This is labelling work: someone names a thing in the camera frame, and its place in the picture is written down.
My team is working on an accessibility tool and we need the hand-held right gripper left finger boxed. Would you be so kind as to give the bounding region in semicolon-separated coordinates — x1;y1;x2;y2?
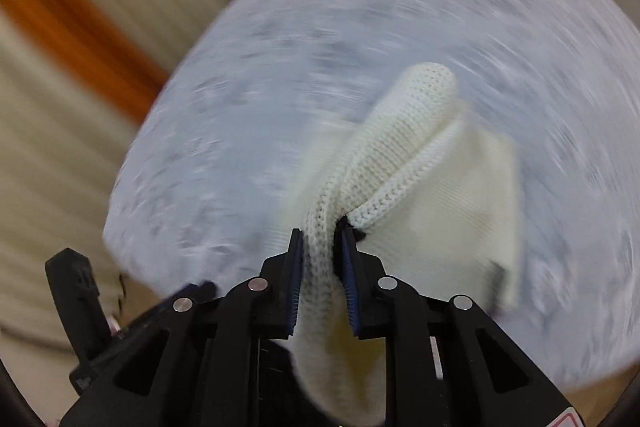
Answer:
59;228;303;427

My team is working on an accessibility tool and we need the white red black knit sweater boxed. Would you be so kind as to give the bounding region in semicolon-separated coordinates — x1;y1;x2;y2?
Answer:
287;63;523;425

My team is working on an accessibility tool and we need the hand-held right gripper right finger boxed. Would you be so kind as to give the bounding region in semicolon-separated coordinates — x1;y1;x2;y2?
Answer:
340;217;576;427

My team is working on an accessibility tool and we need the bed with grey butterfly sheet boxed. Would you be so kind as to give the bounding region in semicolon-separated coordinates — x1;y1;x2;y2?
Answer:
102;0;640;388

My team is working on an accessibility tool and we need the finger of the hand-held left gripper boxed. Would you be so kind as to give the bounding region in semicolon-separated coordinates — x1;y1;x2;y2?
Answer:
165;281;217;305

